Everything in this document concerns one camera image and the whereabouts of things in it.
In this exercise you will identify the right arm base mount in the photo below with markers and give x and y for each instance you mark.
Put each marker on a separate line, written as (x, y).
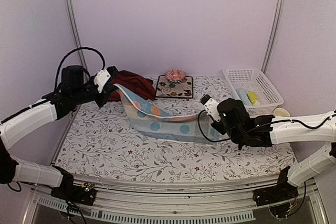
(281, 191)

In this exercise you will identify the white plastic basket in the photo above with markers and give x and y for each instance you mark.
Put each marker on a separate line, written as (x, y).
(254, 80)

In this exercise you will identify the floral square trivet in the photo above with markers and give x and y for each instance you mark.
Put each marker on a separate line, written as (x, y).
(166, 89)

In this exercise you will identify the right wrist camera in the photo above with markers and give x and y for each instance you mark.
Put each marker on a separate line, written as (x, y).
(210, 106)

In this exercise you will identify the rolled light blue towel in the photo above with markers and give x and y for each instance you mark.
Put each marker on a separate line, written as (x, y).
(243, 96)

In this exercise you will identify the cream ribbed mug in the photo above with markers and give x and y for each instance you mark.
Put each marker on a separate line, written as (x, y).
(281, 112)

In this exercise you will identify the dark red towel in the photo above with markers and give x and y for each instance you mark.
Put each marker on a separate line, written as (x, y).
(139, 85)

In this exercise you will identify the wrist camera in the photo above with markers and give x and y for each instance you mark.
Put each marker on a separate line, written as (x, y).
(104, 76)
(210, 106)

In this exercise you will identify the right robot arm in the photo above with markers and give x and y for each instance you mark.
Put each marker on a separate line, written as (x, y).
(306, 129)

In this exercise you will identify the aluminium front rail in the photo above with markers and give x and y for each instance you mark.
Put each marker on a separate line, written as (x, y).
(230, 201)

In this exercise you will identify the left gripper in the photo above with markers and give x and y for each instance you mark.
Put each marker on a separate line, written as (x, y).
(107, 89)

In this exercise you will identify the aluminium post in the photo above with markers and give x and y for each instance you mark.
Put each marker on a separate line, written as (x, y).
(273, 35)
(72, 22)

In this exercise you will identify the red patterned bowl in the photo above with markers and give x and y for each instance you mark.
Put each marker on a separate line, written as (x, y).
(175, 75)

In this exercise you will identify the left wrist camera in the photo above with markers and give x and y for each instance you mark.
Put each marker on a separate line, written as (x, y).
(104, 76)

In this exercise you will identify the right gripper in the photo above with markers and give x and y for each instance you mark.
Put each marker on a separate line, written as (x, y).
(215, 126)

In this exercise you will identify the blue cartoon towel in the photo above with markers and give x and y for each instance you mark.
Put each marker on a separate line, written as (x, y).
(154, 122)

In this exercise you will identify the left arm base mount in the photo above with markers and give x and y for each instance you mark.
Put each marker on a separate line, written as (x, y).
(84, 194)

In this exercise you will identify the right aluminium post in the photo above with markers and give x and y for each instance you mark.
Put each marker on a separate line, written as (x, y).
(273, 35)

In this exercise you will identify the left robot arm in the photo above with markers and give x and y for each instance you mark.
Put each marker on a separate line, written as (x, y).
(16, 127)

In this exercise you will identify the left aluminium post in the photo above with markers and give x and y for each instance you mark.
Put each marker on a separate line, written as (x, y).
(72, 22)

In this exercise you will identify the rolled yellow towel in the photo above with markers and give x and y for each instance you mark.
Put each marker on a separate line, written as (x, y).
(253, 98)

